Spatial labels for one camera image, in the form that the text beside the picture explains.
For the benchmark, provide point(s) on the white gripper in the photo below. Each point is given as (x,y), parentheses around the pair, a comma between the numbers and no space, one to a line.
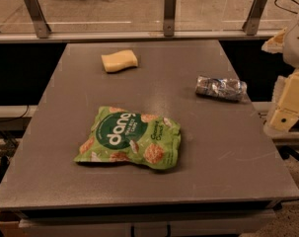
(297,46)

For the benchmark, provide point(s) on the metal rail behind table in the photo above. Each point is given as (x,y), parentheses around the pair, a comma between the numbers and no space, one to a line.
(135,36)

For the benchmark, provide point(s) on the green rice chips bag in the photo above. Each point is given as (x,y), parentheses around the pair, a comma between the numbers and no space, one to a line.
(118,135)

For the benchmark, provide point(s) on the metal bracket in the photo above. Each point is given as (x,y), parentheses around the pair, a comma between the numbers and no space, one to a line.
(251,25)
(169,17)
(41,27)

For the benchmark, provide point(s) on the left metal bracket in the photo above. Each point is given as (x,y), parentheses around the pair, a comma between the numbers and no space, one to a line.
(41,27)

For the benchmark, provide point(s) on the yellow sponge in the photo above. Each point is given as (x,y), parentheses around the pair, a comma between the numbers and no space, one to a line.
(119,60)

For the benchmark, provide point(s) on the crushed clear plastic bottle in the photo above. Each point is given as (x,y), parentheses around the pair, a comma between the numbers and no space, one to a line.
(221,88)

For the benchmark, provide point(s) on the middle metal bracket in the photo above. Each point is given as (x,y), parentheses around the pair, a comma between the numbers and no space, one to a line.
(169,17)

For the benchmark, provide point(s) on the right metal bracket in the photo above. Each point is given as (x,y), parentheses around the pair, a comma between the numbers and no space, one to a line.
(251,25)

